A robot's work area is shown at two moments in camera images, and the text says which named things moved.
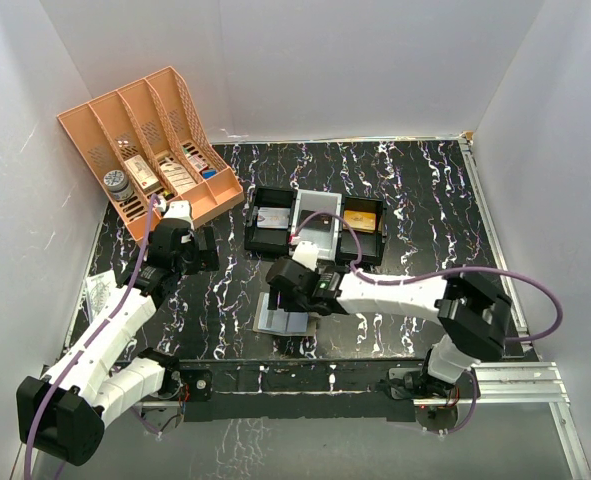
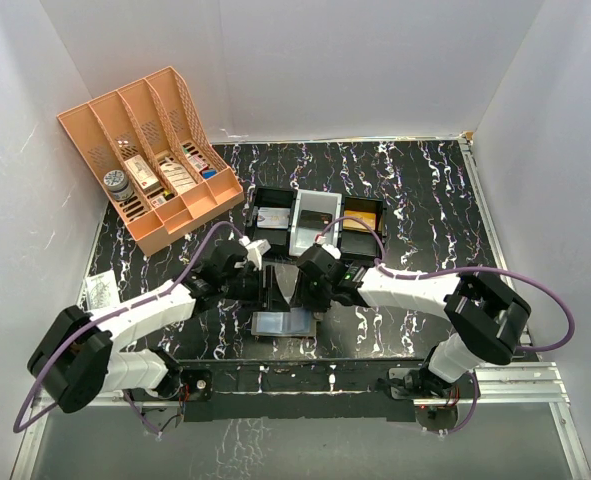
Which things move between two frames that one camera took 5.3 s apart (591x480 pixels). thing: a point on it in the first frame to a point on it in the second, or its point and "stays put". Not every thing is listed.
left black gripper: [204, 259] to [271, 296]
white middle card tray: [316, 219] stays put
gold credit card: [360, 221] stays put
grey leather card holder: [283, 323] stays put
